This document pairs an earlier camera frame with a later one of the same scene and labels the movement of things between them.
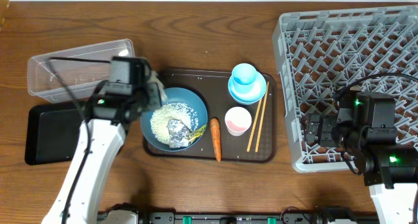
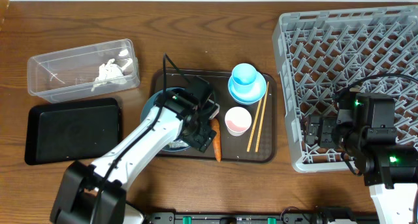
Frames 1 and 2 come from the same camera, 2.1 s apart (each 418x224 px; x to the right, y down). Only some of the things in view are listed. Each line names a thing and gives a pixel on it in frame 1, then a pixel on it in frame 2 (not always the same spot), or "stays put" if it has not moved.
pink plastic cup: x=238 y=120 stays put
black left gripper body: x=148 y=97 → x=201 y=135
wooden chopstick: x=254 y=125 stays put
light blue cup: x=255 y=96 stays put
